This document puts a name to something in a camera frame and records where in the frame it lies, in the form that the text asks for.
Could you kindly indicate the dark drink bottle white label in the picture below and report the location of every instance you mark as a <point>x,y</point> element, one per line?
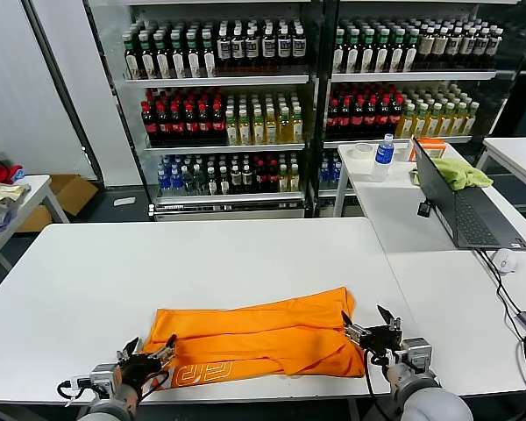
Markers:
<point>211,184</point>
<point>224,183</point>
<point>236,177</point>
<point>247,177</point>

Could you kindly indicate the brown cardboard box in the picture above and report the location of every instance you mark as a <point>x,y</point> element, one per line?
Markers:
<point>70,193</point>

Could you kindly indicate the light blue cloth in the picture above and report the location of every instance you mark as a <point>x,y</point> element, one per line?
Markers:
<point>20,174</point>

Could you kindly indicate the green cloth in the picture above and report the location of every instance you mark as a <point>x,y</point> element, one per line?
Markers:
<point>460,175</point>

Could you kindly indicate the brown drink bottle beige label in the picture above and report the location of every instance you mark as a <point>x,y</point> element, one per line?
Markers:
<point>467,48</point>
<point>493,47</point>
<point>481,47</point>
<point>453,48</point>
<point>439,48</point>
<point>425,48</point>

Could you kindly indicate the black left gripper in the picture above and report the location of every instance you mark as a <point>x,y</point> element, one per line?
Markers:
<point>138,370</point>

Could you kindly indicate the white clothes side table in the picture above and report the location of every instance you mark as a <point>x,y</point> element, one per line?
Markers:
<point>37,193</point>

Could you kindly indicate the green tinted drink bottle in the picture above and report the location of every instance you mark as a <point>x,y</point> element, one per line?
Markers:
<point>187,182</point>
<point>199,182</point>

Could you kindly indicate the black plug adapter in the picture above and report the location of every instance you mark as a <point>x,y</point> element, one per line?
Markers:
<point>424,209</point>

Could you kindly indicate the glass drinks display cabinet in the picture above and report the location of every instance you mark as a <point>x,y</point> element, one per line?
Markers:
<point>412,76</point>
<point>219,80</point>

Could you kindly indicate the red cloth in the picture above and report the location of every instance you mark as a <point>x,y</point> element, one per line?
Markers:
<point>4,173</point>

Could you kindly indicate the orange T-shirt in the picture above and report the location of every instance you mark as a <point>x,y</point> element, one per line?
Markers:
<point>267,333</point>

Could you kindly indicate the dark tea bottle green cap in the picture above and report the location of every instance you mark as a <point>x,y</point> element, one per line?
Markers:
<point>194,55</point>
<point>410,53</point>
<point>178,55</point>
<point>381,54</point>
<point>353,54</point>
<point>367,54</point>
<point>162,56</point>
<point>132,57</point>
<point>339,54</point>
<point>147,57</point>
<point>209,54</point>
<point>395,54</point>

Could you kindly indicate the white flat floor item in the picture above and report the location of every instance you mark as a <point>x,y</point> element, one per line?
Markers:
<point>125,201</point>

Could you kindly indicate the red cap cola bottle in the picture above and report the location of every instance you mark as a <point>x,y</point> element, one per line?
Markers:
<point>190,124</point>
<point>383,115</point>
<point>204,124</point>
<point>162,125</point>
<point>395,114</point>
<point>345,116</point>
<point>260,175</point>
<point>272,175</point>
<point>371,115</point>
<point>176,125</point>
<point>148,125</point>
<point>333,116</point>
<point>218,123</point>
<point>358,116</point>

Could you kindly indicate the white computer mouse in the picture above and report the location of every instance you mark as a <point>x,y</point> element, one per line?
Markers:
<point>506,262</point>

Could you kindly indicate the grey cloth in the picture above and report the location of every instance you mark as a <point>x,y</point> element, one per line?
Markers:
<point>0,215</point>

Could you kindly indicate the white laptop table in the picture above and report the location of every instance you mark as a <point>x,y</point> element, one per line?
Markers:
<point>442,285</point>

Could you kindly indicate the beige cloth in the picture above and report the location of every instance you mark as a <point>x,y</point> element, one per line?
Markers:
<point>0,193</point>

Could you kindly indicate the orange box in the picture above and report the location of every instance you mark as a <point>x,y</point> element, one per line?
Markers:
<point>434,149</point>

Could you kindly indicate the white tape roll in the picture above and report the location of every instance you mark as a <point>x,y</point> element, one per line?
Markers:
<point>360,156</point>

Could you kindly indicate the dark drink bottle navy label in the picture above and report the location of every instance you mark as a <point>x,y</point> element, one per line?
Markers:
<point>268,46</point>
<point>283,46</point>
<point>253,47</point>
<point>238,47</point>
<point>299,45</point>
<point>223,48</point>

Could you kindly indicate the dark grey laptop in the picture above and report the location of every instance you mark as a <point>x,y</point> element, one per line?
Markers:
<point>473,219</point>

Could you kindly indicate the white empty table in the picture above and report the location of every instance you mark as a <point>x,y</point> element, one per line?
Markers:
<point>517,153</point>

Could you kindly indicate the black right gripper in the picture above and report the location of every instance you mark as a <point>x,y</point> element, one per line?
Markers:
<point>385,342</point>

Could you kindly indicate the small blue water bottle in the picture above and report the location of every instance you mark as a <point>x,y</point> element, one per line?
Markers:
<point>335,169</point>
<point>163,182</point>
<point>325,173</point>
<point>175,182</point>

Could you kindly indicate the large water bottle blue label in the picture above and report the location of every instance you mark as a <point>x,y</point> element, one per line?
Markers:
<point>382,158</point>

